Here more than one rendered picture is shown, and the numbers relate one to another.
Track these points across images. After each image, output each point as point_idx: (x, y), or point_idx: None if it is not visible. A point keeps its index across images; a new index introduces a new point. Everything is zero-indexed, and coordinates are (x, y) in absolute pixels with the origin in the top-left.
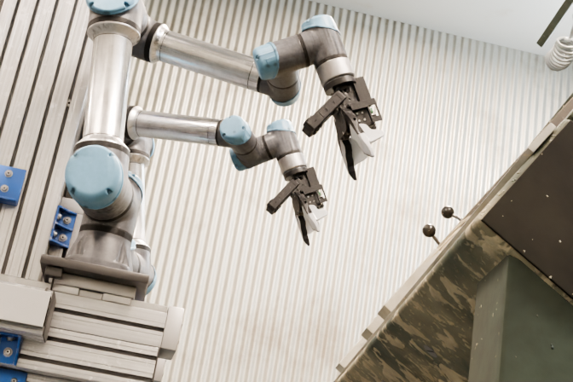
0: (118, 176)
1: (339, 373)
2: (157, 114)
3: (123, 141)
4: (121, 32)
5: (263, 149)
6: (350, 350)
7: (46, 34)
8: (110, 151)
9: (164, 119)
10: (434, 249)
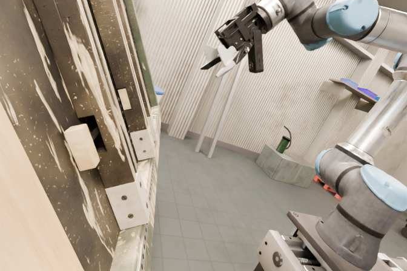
0: (316, 159)
1: (152, 186)
2: None
3: (349, 143)
4: (393, 80)
5: None
6: (146, 195)
7: None
8: (327, 149)
9: None
10: (151, 113)
